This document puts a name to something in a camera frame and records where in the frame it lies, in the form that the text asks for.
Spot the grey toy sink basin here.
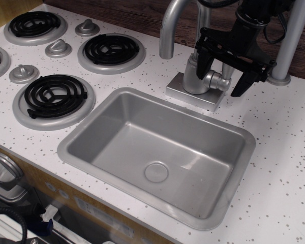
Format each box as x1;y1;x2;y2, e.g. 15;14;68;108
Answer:
57;87;256;230

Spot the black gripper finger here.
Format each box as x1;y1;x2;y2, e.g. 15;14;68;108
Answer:
196;47;214;80
231;71;256;97

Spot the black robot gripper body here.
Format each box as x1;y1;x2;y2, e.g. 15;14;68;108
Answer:
195;15;277;82

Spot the silver stove knob lower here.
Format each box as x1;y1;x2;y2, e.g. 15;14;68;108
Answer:
9;65;39;84

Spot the silver stove knob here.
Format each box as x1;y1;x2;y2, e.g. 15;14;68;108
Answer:
45;39;72;58
75;19;100;37
9;65;39;84

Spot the black cable lower left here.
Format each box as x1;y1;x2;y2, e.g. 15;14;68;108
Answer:
0;207;28;244

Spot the silver stove knob middle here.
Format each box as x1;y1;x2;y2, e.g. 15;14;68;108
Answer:
45;39;72;58

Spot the black cable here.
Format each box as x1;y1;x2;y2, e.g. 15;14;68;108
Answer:
263;11;288;44
0;207;28;244

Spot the silver faucet lever handle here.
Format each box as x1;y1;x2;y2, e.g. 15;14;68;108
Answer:
202;70;231;92

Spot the silver toy faucet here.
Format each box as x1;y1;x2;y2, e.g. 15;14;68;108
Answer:
160;0;234;112

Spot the silver vertical support pole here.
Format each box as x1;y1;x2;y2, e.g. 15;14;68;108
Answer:
267;0;305;86

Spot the silver stove knob top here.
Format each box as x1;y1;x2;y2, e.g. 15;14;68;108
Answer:
75;19;100;37

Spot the silver oven dial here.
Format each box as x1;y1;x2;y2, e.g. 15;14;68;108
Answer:
0;152;23;190

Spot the front right stove burner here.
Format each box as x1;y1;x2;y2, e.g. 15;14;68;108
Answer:
13;74;96;131

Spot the silver oven door handle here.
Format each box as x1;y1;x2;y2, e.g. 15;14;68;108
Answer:
0;185;28;204

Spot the back left stove burner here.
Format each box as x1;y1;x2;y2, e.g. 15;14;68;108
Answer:
4;11;68;46

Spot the back right stove burner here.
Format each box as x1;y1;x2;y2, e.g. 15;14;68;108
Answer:
77;34;145;75

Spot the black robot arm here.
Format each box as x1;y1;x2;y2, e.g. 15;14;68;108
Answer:
195;1;293;97

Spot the black cable upper right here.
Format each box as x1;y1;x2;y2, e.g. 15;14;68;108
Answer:
263;11;288;44

